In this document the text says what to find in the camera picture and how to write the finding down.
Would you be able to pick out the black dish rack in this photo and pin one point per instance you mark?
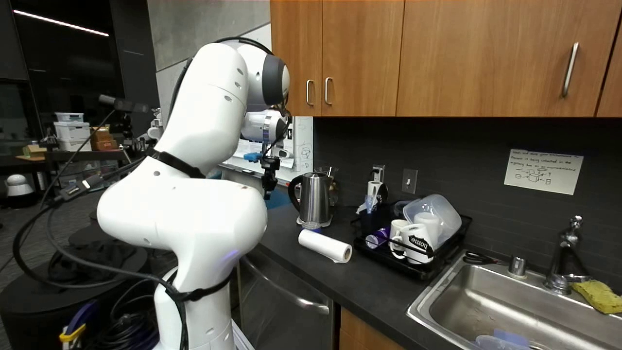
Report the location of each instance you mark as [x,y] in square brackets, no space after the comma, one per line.
[427,264]

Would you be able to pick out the white storage boxes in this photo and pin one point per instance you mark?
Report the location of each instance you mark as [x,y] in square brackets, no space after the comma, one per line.
[70,132]

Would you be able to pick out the ceiling light strip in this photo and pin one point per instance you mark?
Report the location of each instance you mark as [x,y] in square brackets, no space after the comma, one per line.
[60,21]

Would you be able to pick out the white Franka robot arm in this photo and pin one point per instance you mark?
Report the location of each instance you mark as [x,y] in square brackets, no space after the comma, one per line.
[186,214]

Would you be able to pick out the brown box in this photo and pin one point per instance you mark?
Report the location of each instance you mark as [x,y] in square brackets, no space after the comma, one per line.
[103,138]

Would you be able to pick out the yellow sponge cloth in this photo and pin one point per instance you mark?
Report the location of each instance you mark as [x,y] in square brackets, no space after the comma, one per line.
[598,294]

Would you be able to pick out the white paper towel roll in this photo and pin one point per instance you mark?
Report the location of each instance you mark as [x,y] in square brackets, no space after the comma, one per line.
[322,245]

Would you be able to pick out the steel electric kettle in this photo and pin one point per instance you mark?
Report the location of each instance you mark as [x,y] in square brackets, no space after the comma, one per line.
[315,196]

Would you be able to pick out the chrome faucet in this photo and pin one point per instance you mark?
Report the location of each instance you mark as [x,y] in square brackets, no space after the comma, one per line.
[565,255]

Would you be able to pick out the black round pedestal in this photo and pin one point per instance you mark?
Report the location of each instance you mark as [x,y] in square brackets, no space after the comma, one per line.
[25,317]

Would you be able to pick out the small metal cup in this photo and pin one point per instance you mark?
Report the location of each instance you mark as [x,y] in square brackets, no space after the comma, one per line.
[517,264]

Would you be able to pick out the plain white mug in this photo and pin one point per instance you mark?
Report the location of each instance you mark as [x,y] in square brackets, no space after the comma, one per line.
[396,235]

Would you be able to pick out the yellow flat item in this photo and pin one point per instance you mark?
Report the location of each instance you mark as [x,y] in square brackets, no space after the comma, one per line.
[31,152]

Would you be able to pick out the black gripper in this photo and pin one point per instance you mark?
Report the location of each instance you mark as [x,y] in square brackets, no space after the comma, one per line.
[270,167]

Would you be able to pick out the white handwritten paper note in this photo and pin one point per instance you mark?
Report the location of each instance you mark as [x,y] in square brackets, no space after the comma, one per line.
[542,169]

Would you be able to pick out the wooden upper cabinet door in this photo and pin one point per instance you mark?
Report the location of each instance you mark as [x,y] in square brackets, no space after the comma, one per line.
[361,58]
[491,58]
[303,39]
[612,84]

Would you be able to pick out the blue plastic item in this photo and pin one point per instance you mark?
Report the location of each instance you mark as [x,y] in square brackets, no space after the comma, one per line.
[501,338]

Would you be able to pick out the stainless steel dishwasher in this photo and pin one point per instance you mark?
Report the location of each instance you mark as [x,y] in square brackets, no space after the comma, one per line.
[283,311]

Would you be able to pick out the wooden lower cabinet door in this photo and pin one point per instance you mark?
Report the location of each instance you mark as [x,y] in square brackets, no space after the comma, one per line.
[361,332]

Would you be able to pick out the wooden cabinet door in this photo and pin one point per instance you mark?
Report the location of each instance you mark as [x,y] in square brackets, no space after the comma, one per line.
[303,39]
[361,332]
[491,58]
[361,58]
[612,84]

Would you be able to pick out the small purple cup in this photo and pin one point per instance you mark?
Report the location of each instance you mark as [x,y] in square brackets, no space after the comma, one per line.
[375,237]

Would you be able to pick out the clear plastic container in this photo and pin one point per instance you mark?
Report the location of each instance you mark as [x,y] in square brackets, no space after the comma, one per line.
[433,216]

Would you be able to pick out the white mug with print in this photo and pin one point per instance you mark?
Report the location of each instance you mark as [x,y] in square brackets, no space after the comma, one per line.
[420,243]

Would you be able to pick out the white kettle base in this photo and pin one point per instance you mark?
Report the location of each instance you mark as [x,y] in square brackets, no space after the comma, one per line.
[313,224]

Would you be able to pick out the stainless steel sink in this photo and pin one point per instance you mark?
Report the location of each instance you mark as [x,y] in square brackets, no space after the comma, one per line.
[491,303]

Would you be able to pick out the white dome object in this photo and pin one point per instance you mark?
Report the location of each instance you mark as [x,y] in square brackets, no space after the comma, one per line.
[19,185]

